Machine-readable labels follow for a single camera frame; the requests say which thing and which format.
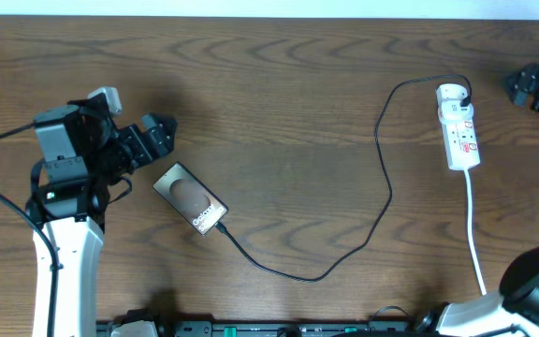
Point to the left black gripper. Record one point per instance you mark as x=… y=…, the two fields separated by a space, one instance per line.
x=143 y=141

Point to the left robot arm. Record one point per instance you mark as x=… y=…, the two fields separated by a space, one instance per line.
x=84 y=153

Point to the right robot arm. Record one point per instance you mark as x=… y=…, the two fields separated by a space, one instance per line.
x=513 y=309

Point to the white power strip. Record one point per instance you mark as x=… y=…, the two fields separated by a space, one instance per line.
x=460 y=142

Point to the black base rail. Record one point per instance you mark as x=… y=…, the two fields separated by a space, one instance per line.
x=149 y=328

